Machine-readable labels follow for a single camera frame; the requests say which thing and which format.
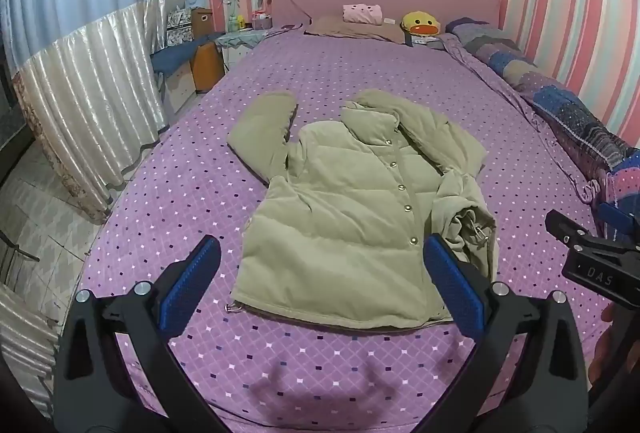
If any olive green puffer jacket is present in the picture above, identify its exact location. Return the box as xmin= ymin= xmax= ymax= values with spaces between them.
xmin=226 ymin=88 xmax=501 ymax=331

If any person's right hand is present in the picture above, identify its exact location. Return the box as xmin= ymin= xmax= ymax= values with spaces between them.
xmin=587 ymin=302 xmax=618 ymax=389

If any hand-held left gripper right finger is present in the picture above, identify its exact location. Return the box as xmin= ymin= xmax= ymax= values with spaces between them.
xmin=415 ymin=233 xmax=603 ymax=433

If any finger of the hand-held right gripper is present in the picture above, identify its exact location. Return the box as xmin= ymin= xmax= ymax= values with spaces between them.
xmin=545 ymin=210 xmax=640 ymax=259
xmin=596 ymin=202 xmax=637 ymax=241

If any nightstand with green cloth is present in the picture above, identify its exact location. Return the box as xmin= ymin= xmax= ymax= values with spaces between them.
xmin=215 ymin=29 xmax=271 ymax=64

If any patchwork quilt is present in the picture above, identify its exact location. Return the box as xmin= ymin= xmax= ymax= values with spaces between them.
xmin=445 ymin=17 xmax=640 ymax=234

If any white drawer cabinet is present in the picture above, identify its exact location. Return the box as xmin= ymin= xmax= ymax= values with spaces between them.
xmin=160 ymin=60 xmax=199 ymax=114

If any orange cabinet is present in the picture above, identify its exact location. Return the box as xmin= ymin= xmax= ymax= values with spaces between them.
xmin=192 ymin=42 xmax=226 ymax=94

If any cardboard box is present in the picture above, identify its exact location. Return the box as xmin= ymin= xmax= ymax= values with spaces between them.
xmin=190 ymin=7 xmax=215 ymax=38

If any floral print box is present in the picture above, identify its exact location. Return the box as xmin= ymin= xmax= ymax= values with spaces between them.
xmin=165 ymin=8 xmax=193 ymax=48

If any silvery white curtain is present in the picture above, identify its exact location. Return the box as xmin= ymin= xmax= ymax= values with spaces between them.
xmin=10 ymin=0 xmax=201 ymax=224
xmin=0 ymin=283 xmax=62 ymax=414

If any pink folded cloth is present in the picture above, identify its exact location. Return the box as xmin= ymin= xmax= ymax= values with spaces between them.
xmin=343 ymin=4 xmax=385 ymax=26

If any yellow duck plush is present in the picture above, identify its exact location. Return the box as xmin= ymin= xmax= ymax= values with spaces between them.
xmin=401 ymin=11 xmax=441 ymax=37

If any blue cloth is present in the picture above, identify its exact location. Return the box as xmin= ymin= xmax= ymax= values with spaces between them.
xmin=150 ymin=33 xmax=221 ymax=74

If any brown pillow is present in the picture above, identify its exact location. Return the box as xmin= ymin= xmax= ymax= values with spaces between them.
xmin=303 ymin=15 xmax=408 ymax=44

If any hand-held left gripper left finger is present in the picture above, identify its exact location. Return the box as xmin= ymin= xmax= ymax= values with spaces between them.
xmin=52 ymin=234 xmax=236 ymax=433

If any bed with purple diamond-print bedspread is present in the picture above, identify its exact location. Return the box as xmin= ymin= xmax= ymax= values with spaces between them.
xmin=70 ymin=25 xmax=608 ymax=433

